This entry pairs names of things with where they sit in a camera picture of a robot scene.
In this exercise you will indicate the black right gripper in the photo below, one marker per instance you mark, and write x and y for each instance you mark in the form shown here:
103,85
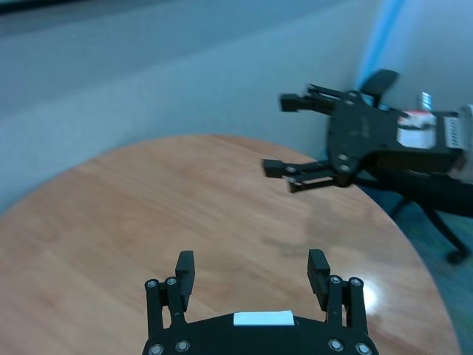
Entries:
354,129

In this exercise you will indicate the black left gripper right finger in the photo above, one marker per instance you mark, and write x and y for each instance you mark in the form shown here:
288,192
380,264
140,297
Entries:
332,296

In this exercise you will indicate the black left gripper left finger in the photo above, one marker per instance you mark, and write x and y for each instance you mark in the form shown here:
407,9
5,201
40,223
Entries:
170,296

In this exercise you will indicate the blue vertical strip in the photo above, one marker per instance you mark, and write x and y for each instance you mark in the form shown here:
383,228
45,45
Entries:
380,37

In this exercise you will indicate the black horizontal wall strip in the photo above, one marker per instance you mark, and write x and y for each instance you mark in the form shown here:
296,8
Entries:
15,5

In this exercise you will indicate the black office chair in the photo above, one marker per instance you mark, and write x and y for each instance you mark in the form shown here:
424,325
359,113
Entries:
443,199

